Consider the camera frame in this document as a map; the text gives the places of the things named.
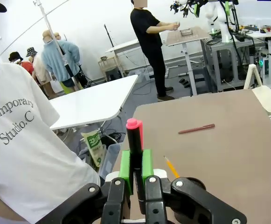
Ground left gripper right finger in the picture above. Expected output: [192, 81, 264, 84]
[141, 148, 248, 224]

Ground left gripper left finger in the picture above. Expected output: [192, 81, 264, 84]
[35, 150, 135, 224]

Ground yellow pencil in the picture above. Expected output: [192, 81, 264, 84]
[163, 155, 181, 180]

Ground black marker pink cap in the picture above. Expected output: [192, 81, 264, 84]
[125, 118, 147, 214]

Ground dark red pen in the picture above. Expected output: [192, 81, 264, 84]
[178, 123, 216, 135]

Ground person's right forearm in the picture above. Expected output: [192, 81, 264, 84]
[0, 193, 32, 224]

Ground translucent plastic bin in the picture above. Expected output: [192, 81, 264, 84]
[99, 142, 122, 179]

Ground green printed plastic bag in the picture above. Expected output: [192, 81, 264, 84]
[80, 130, 107, 168]

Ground white table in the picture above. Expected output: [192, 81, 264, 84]
[48, 74, 139, 131]

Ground person in white t-shirt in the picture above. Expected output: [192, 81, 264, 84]
[0, 1, 101, 224]

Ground small wooden shelf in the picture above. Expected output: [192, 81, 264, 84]
[97, 56, 127, 83]

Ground tall tripod stand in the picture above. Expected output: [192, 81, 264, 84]
[33, 0, 83, 91]

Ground mannequin with patterned bucket hat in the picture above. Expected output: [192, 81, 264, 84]
[25, 47, 55, 97]

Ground mannequin in light blue jacket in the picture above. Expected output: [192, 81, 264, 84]
[41, 29, 82, 94]

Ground cream white stand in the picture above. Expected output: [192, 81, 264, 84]
[243, 63, 271, 115]

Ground person in black clothes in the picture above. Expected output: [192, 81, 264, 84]
[130, 0, 181, 102]

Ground white background desk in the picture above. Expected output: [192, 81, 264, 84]
[105, 38, 142, 70]

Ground person in red shirt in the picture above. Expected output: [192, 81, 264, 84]
[8, 51, 35, 77]

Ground tilted brown top table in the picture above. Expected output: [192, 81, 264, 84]
[164, 26, 212, 97]

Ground white humanoid robot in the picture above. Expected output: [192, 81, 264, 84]
[170, 0, 240, 44]

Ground white equipment desk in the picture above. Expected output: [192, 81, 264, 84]
[239, 23, 271, 77]

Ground black floor cables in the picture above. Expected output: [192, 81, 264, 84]
[97, 129, 128, 144]

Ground grey metal frame cabinet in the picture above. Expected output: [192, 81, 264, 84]
[201, 37, 263, 93]

